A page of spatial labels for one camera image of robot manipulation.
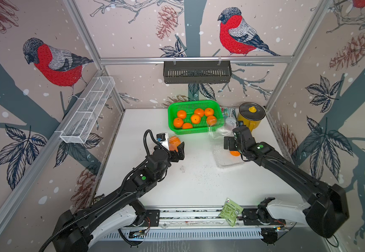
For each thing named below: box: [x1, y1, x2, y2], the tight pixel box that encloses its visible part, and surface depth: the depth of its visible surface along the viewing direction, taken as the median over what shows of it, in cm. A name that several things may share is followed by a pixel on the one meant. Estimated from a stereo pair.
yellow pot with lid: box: [237, 101, 266, 133], surface depth 103 cm
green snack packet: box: [221, 106, 236, 118], surface depth 116 cm
